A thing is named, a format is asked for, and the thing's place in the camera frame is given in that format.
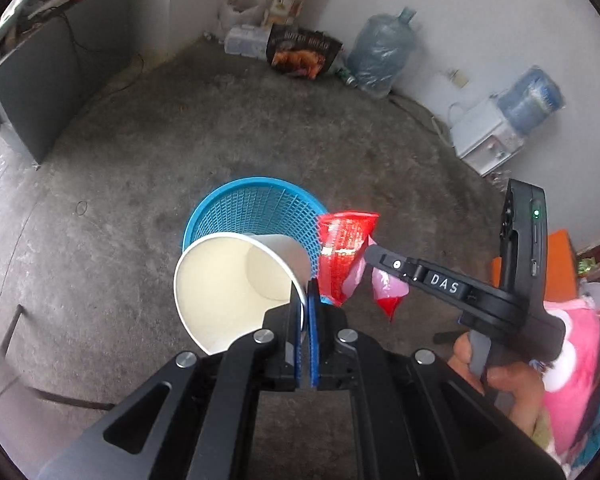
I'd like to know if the red and pink snack wrapper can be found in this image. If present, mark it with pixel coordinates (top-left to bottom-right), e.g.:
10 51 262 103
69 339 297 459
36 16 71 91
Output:
317 210 410 321

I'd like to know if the white paper cup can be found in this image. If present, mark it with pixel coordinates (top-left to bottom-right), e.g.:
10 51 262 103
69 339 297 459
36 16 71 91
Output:
173 232 312 356

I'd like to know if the person's right hand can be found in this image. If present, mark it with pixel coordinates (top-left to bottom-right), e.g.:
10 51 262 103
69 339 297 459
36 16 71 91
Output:
448 333 544 437

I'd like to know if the orange box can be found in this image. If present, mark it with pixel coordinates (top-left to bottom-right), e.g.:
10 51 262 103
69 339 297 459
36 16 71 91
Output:
488 228 580 304

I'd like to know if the pink plush toy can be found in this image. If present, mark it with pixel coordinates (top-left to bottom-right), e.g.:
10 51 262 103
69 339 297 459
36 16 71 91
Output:
543 292 600 479

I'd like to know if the blue plastic mesh basket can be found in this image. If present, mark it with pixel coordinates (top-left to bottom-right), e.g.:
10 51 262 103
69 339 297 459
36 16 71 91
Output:
182 177 327 281

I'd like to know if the white water dispenser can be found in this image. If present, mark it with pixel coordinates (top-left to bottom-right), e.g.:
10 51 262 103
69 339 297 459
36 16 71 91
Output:
450 98 524 177

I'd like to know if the blue empty water jug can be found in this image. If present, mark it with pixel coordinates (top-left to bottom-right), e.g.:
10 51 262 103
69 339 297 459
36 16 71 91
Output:
347 6 417 99

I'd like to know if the blue dispenser water jug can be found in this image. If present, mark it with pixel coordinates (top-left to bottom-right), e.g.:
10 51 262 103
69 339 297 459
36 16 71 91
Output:
496 66 565 136

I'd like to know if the black bread bag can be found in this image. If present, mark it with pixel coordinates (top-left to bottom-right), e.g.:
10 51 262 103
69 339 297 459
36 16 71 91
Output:
265 24 342 80

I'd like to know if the clear plastic storage box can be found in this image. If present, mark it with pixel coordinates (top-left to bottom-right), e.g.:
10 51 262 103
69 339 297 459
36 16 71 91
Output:
223 25 271 61

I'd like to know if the white plastic bag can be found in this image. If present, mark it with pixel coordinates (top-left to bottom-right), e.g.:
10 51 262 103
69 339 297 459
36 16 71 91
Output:
218 0 268 30

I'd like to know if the dark grey cabinet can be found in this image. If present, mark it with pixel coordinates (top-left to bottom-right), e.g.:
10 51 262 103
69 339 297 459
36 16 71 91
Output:
0 0 132 164

